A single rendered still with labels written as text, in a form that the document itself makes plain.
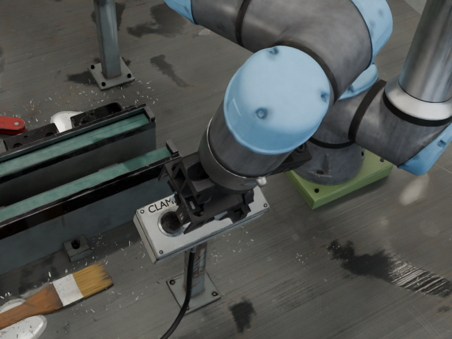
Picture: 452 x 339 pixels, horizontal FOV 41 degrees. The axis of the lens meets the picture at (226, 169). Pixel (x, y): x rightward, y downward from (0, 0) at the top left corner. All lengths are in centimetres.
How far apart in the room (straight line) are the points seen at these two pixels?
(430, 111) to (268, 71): 54
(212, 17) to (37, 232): 56
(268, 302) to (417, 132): 37
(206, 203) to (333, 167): 52
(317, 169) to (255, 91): 71
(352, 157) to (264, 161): 65
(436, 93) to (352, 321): 39
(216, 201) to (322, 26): 22
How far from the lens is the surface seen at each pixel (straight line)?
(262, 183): 56
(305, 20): 54
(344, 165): 114
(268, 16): 55
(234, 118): 47
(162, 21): 151
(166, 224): 78
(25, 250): 106
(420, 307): 111
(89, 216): 105
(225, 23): 58
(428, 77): 94
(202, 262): 95
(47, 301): 105
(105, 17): 125
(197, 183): 58
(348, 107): 102
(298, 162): 68
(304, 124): 45
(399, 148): 100
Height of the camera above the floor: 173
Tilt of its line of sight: 51 degrees down
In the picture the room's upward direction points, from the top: 6 degrees clockwise
